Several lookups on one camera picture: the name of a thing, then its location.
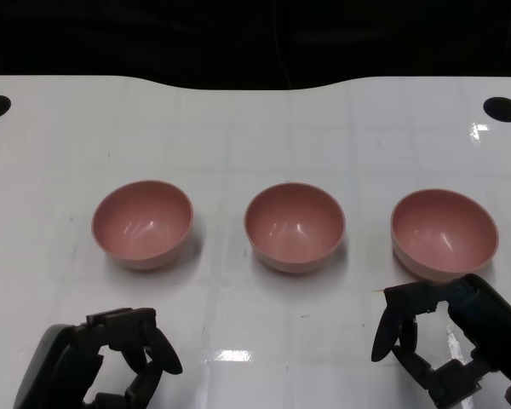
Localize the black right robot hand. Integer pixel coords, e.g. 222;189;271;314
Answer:
370;273;511;409

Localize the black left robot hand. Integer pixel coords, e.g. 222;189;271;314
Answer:
12;307;184;409

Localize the pink plastic bowl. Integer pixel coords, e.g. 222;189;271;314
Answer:
390;187;500;283
243;181;347;274
90;179;195;271

